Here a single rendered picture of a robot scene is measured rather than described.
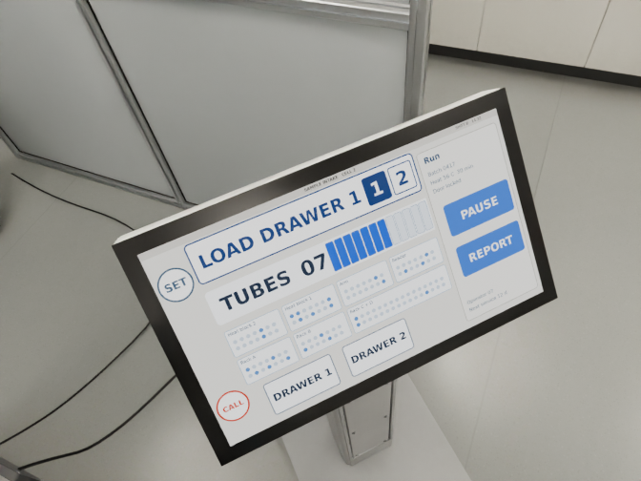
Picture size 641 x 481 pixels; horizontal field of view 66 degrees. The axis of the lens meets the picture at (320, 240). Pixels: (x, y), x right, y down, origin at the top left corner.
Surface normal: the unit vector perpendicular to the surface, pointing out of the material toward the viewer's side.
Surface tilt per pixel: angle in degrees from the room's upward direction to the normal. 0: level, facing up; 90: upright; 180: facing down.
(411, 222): 50
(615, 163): 0
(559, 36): 90
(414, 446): 5
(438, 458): 5
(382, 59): 90
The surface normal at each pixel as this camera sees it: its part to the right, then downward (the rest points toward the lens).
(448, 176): 0.25, 0.17
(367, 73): -0.40, 0.76
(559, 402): -0.09, -0.58
